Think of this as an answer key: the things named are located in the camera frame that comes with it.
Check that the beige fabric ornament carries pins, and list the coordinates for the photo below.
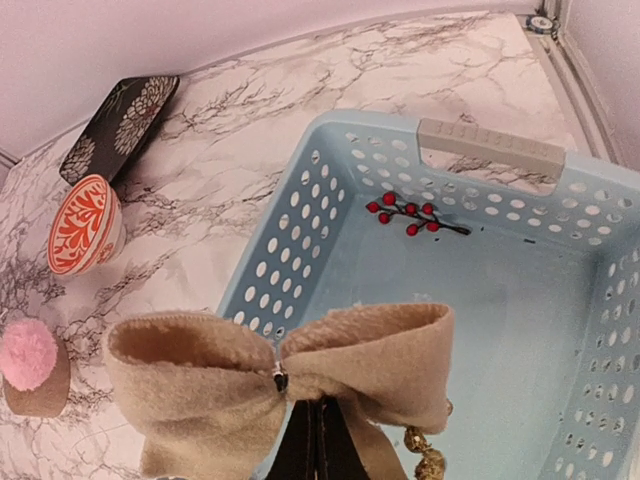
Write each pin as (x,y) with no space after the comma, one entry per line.
(212,399)

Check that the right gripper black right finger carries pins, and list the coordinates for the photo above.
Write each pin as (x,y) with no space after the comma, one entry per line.
(338,457)

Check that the light blue perforated basket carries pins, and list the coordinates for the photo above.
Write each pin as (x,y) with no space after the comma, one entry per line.
(545,289)

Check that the red berry sprig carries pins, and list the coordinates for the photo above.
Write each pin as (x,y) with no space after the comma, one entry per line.
(423,217)

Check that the black floral square plate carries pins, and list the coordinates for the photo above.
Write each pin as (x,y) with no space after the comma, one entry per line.
(120,128)

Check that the orange white patterned bowl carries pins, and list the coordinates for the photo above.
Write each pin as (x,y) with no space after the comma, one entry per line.
(88,229)

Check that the pink pompom ornament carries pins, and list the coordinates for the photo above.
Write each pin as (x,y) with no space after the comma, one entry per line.
(28,354)

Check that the round corner foot disc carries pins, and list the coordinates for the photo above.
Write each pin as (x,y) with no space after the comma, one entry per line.
(541,25)

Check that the gold bead charm ornament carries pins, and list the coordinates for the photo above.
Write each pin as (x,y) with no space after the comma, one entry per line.
(433,464)

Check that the small green christmas tree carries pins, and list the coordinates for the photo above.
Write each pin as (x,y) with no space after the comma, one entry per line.
(49,400)

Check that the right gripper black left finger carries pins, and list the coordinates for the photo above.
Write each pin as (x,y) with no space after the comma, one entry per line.
(296,455)

